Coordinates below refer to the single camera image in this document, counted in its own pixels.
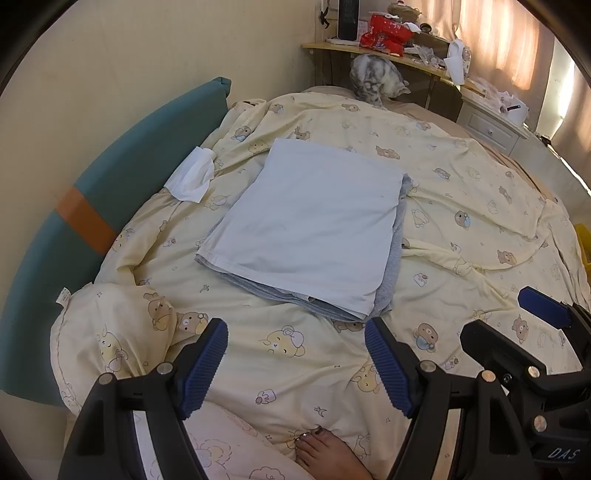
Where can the teal padded headboard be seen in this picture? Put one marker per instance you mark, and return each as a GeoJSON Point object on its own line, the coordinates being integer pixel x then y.
{"type": "Point", "coordinates": [115, 161]}

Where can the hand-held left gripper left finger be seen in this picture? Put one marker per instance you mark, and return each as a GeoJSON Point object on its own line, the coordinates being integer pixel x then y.
{"type": "Point", "coordinates": [205, 364]}

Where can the wide beige curtain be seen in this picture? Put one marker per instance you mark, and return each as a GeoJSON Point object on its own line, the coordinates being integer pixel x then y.
{"type": "Point", "coordinates": [498, 37]}

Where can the person's bare foot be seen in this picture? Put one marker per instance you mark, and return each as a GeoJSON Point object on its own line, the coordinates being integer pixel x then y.
{"type": "Point", "coordinates": [328, 457]}

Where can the red printed box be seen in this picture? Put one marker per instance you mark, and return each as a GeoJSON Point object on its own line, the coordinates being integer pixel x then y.
{"type": "Point", "coordinates": [383, 32]}

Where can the narrow beige curtain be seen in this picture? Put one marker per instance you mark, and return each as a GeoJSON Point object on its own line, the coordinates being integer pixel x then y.
{"type": "Point", "coordinates": [570, 92]}

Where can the white printed t-shirt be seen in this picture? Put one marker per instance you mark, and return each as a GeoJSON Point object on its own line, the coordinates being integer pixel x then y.
{"type": "Point", "coordinates": [314, 217]}

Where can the beige bed sheet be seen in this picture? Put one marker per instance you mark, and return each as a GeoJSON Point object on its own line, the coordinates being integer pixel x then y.
{"type": "Point", "coordinates": [425, 110]}

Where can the grey tabby cat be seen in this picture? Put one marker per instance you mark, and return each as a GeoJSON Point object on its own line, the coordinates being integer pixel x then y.
{"type": "Point", "coordinates": [369, 78]}

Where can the white bag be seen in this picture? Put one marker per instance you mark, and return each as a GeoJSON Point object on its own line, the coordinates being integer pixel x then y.
{"type": "Point", "coordinates": [512, 108]}

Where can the white nightstand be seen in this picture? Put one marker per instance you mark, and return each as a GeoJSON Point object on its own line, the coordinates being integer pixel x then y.
{"type": "Point", "coordinates": [485, 124]}

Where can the yellow bear print duvet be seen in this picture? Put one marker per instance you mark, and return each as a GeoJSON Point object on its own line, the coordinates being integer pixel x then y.
{"type": "Point", "coordinates": [461, 194]}

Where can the yellow litter box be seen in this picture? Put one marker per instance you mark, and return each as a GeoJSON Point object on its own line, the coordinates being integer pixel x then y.
{"type": "Point", "coordinates": [585, 249]}

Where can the white paper sheet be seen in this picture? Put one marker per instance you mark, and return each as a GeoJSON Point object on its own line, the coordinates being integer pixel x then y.
{"type": "Point", "coordinates": [455, 60]}

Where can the grey t-shirt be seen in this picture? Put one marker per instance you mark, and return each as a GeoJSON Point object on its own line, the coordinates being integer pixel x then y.
{"type": "Point", "coordinates": [399, 221]}

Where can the white pajama bottoms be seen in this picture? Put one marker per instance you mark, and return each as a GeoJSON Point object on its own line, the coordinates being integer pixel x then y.
{"type": "Point", "coordinates": [221, 452]}

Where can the wooden desk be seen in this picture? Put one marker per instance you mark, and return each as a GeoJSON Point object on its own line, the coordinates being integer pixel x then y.
{"type": "Point", "coordinates": [332, 45]}

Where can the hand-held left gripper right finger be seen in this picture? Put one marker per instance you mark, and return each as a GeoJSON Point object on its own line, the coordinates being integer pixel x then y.
{"type": "Point", "coordinates": [388, 369]}

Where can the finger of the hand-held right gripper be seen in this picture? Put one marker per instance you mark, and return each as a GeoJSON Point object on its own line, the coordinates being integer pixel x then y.
{"type": "Point", "coordinates": [542, 304]}
{"type": "Point", "coordinates": [489, 344]}

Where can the small white cloth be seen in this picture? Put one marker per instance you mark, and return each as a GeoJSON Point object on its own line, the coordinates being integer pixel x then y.
{"type": "Point", "coordinates": [191, 175]}

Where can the clear plastic bags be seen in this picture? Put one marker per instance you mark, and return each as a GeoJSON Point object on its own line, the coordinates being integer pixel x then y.
{"type": "Point", "coordinates": [487, 87]}

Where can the black monitor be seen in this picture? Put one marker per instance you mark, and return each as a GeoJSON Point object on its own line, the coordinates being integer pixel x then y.
{"type": "Point", "coordinates": [348, 18]}

